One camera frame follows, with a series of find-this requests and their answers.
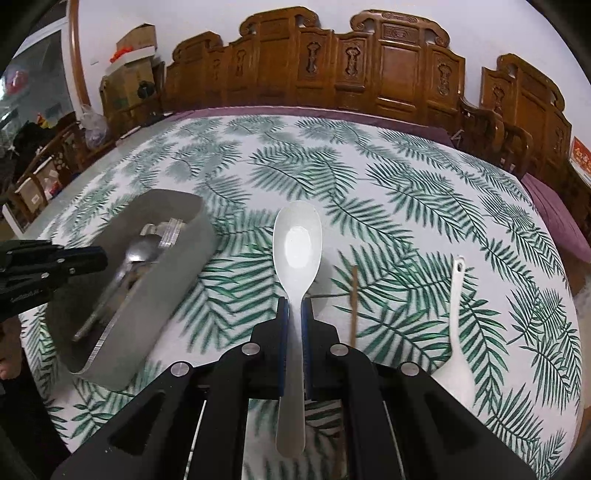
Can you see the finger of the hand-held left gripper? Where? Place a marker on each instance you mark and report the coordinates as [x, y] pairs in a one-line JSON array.
[[85, 261]]

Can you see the white ceramic spoon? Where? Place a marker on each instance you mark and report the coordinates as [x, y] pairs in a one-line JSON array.
[[459, 350]]

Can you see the carved wooden armchair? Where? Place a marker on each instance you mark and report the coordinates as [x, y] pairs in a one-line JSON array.
[[521, 120]]

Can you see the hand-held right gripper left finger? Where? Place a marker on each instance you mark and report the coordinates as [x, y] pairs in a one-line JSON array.
[[281, 332]]

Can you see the leaf print tablecloth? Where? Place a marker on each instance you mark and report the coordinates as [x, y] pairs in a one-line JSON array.
[[392, 207]]

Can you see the grey rectangular tray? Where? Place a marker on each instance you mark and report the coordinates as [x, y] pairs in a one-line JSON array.
[[175, 281]]

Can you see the red wall sticker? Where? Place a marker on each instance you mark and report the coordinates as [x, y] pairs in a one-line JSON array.
[[581, 157]]

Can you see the metal fork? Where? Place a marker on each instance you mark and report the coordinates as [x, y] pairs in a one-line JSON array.
[[171, 230]]

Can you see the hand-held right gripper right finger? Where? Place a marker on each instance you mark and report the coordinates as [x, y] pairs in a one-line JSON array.
[[307, 332]]

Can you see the purple bench cushion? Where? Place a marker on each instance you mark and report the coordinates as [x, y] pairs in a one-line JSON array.
[[323, 114]]

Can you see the wooden side chair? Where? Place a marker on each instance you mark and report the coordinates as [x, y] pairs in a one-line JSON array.
[[51, 161]]

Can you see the stack of cardboard boxes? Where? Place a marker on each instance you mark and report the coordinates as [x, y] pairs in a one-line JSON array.
[[131, 69]]

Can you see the large white rice spoon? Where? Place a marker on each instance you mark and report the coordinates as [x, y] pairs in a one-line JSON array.
[[295, 249]]

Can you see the carved wooden bench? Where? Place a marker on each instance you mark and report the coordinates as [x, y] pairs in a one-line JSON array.
[[323, 64]]

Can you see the purple armchair cushion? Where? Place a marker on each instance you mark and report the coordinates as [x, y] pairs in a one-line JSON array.
[[558, 217]]

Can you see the clear plastic bag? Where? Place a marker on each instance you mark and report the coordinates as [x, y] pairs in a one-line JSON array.
[[94, 127]]

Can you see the wooden door frame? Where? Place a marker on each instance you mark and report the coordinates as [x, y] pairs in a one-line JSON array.
[[78, 50]]

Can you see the metal spoon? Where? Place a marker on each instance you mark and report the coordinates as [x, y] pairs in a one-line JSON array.
[[138, 256]]

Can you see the wooden chopstick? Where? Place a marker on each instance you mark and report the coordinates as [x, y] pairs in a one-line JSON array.
[[354, 304]]

